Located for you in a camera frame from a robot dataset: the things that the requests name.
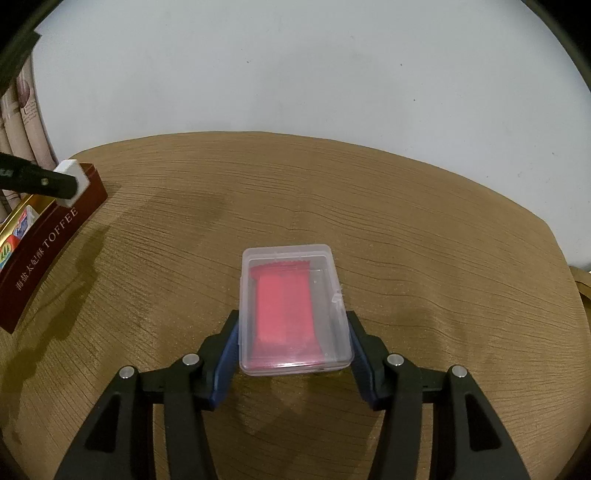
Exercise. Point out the dark red tin box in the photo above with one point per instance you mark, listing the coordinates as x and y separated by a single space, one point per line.
51 240

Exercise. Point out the clear plastic box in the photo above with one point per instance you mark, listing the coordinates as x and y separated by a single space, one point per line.
286 314

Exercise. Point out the blue-labelled clear floss case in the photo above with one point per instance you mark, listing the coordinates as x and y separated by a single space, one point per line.
24 225

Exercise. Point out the white cube with zigzag sides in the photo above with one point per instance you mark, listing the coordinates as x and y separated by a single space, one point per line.
76 171

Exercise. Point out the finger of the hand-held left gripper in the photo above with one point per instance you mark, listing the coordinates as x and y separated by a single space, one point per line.
27 177
18 55

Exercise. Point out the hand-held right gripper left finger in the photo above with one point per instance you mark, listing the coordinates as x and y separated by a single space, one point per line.
226 364

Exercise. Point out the beige patterned curtain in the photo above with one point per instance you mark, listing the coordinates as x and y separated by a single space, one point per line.
32 129

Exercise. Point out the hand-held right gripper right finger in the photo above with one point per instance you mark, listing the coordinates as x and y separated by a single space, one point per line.
365 369

